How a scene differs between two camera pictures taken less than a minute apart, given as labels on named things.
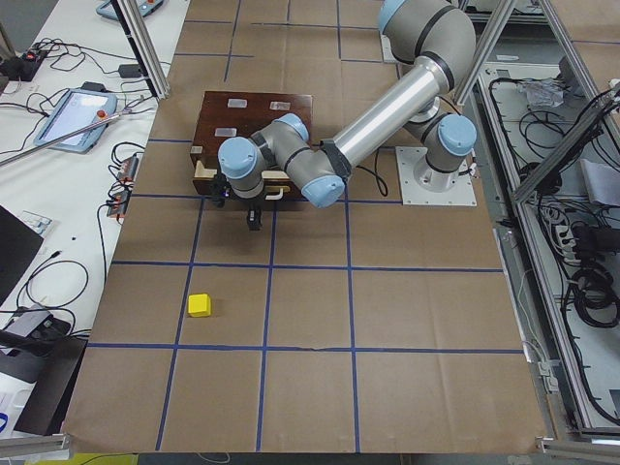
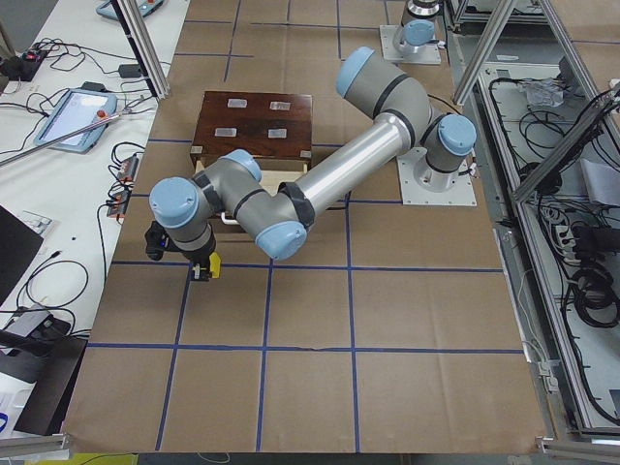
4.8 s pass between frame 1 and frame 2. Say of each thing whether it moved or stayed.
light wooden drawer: moved
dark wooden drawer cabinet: stayed
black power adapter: stayed
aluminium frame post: stayed
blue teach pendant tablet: stayed
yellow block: moved
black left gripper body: moved
